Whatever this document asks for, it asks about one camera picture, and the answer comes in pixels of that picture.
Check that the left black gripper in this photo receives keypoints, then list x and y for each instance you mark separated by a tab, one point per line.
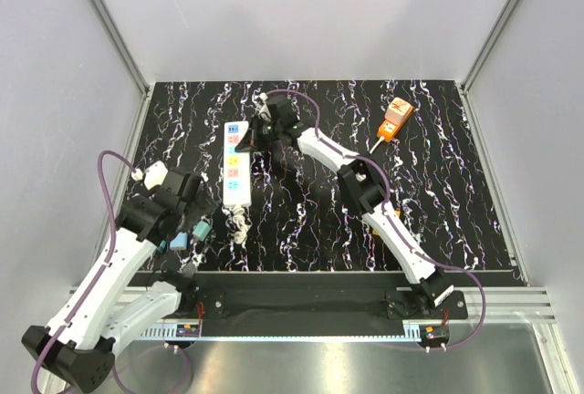
203	206

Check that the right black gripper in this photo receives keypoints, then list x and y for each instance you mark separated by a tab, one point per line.
249	141

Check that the light blue charger plug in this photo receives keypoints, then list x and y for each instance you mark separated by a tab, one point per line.
179	242

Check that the white multi-socket power strip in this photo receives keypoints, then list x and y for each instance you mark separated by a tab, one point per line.
236	167

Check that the teal usb charger plug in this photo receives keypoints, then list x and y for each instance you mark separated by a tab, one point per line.
164	248

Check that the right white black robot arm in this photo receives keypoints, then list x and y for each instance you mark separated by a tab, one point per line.
363	187

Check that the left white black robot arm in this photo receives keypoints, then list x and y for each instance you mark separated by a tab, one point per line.
81	342

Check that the orange white socket cube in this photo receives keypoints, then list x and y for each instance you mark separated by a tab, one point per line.
395	116

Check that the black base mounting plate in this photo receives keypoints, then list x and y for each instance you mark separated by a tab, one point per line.
312	305

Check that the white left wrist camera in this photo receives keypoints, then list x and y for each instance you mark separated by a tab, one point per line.
152	176

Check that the aluminium frame rail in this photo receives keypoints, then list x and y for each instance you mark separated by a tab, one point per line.
115	37

